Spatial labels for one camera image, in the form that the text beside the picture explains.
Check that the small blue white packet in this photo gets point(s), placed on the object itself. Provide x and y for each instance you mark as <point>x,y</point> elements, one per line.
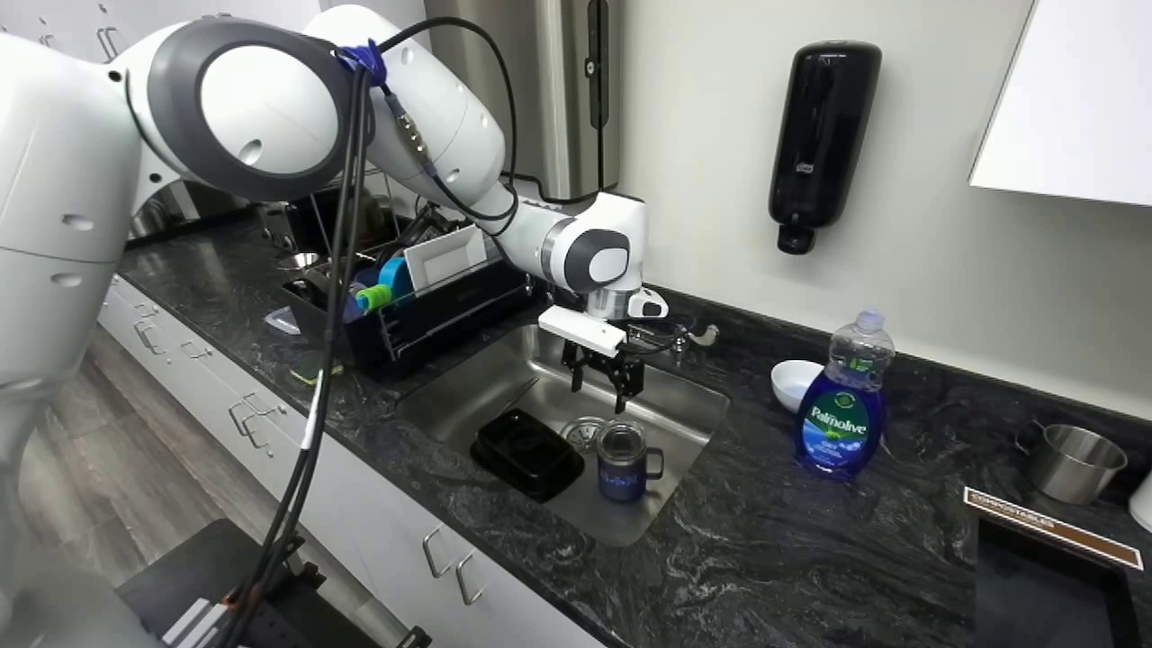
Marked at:
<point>284,322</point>

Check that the stainless steel cup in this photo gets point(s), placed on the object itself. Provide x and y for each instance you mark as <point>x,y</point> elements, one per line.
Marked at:
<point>1079,463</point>

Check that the white round object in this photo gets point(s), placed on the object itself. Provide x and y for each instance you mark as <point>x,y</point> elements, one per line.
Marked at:
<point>1143,500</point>

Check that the blue bowl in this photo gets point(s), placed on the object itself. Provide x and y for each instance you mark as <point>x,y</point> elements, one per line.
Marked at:
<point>397,276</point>

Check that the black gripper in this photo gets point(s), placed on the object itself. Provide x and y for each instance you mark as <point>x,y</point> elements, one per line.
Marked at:
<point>608,360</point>

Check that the white cutting board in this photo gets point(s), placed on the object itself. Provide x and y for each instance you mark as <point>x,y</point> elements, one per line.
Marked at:
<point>447,253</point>

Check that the dark blue steel thermos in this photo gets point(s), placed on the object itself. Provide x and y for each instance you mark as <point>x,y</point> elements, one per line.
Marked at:
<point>621,470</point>

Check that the black ribbed dish rack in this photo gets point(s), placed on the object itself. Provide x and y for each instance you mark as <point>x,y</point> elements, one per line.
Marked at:
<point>443,324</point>

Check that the chrome faucet side lever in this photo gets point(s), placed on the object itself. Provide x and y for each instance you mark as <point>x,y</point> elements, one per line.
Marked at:
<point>694,331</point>

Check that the white upper cabinet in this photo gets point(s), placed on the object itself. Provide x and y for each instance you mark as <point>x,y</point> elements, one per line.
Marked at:
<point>1069,95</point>
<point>58,17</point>

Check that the stainless steel sink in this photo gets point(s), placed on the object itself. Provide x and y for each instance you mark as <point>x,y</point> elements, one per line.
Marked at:
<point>482,382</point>

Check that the yellow green sponge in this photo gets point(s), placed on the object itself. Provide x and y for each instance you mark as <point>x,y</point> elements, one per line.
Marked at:
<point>309,379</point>

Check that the small white bowl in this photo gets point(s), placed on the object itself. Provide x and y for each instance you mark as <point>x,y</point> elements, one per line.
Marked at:
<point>794,382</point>

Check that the black wall soap dispenser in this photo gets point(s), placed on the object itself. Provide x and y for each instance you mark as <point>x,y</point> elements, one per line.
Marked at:
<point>823,130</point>

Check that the black plastic food container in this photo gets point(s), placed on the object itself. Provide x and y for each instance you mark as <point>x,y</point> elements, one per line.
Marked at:
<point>527,455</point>

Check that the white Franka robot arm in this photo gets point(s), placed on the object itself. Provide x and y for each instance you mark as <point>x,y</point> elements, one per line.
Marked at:
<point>265,109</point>

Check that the orange black pen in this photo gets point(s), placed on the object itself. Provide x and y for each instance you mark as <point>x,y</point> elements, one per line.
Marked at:
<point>200,618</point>

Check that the steel paper towel dispenser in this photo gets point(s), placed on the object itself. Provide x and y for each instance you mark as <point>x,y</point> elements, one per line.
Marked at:
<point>565,95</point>

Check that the black flat countertop appliance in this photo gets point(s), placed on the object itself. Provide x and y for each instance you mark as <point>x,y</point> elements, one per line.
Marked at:
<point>1045,598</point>

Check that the blue dish soap bottle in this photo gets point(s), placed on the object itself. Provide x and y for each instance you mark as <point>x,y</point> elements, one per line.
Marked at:
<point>842,418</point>

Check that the white base cabinet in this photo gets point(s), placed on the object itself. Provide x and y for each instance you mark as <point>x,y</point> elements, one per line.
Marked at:
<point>362,505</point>

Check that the steel sink drain strainer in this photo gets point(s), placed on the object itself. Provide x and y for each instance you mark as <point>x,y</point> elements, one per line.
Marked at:
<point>586,433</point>

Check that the black breadboard table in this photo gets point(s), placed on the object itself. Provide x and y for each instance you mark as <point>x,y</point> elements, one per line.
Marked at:
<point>238,577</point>

